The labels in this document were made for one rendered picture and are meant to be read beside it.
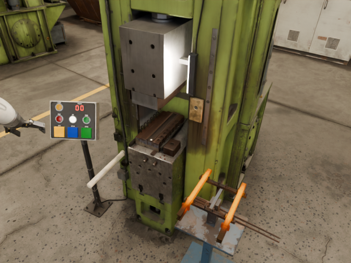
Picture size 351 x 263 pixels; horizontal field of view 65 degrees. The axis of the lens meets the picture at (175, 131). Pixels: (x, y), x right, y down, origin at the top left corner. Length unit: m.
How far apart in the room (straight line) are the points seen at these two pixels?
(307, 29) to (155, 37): 5.47
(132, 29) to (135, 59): 0.17
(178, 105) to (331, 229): 1.84
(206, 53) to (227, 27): 0.19
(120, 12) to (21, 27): 4.63
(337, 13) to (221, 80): 5.16
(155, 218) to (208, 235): 0.81
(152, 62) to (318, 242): 2.15
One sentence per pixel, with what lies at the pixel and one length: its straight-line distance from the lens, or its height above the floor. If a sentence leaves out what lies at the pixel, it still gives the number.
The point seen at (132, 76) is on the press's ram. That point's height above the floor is 1.47.
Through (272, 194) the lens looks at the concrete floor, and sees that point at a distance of 3.11.
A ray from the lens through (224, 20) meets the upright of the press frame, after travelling 1.56.
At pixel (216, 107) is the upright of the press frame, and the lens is 1.75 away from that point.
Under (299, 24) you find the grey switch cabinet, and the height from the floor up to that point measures 0.64.
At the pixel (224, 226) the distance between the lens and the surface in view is 1.56.
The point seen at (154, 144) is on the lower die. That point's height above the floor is 0.98.
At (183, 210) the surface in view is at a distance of 1.58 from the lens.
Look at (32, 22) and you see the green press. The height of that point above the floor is 0.70.
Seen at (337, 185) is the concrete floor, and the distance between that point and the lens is 3.52.
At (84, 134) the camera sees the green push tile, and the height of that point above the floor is 1.00.
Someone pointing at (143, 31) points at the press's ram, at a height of 1.76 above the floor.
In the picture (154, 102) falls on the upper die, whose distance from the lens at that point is 1.76.
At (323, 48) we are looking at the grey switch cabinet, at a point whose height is 0.24.
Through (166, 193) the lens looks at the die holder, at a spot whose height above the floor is 0.58.
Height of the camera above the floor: 2.22
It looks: 36 degrees down
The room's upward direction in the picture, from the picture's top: 1 degrees clockwise
